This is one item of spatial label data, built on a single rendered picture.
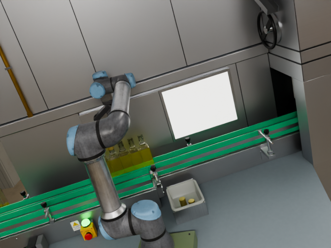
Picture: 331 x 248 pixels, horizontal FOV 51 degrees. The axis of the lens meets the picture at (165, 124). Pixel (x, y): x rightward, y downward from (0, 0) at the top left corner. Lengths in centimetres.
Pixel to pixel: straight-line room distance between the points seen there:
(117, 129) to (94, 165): 18
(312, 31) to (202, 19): 58
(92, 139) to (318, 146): 123
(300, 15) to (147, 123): 98
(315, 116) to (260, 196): 50
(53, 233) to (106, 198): 65
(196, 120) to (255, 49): 53
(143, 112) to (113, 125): 69
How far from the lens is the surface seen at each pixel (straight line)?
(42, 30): 195
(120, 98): 149
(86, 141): 135
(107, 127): 132
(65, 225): 201
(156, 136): 206
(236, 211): 181
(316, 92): 191
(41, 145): 213
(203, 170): 202
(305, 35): 180
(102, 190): 145
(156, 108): 200
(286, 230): 168
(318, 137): 201
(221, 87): 206
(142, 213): 148
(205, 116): 208
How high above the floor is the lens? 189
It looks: 22 degrees down
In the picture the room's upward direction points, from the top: 17 degrees counter-clockwise
